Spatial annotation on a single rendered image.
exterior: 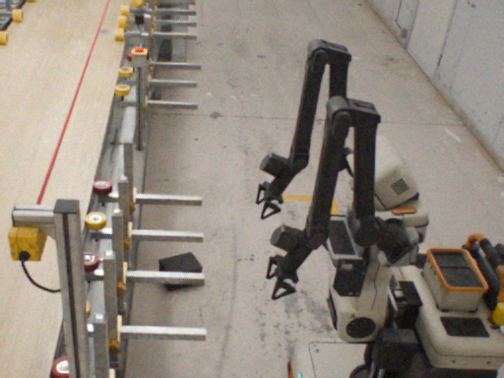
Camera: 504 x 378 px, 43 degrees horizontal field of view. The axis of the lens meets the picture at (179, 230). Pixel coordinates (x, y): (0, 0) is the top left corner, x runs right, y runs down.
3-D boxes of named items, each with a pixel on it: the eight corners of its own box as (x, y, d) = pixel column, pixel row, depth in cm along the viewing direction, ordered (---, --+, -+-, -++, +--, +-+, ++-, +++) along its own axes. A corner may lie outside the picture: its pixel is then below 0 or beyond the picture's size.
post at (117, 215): (124, 315, 235) (122, 208, 207) (123, 322, 232) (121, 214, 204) (115, 315, 235) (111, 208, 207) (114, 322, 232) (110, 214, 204)
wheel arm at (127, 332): (205, 336, 211) (205, 327, 209) (205, 343, 208) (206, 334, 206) (74, 332, 211) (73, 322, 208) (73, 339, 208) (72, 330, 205)
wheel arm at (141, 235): (202, 239, 250) (203, 230, 248) (202, 244, 247) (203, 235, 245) (92, 235, 249) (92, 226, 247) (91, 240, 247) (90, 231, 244)
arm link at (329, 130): (355, 114, 160) (346, 96, 169) (333, 113, 160) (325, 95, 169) (327, 250, 185) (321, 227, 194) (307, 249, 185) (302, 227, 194)
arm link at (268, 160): (307, 162, 218) (303, 151, 225) (280, 149, 215) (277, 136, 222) (287, 189, 224) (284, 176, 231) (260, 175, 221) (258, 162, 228)
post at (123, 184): (129, 278, 257) (128, 175, 229) (129, 283, 254) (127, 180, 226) (120, 278, 257) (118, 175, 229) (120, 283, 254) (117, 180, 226)
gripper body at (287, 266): (278, 279, 191) (291, 261, 187) (273, 257, 199) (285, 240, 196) (295, 285, 193) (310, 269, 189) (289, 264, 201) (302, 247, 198)
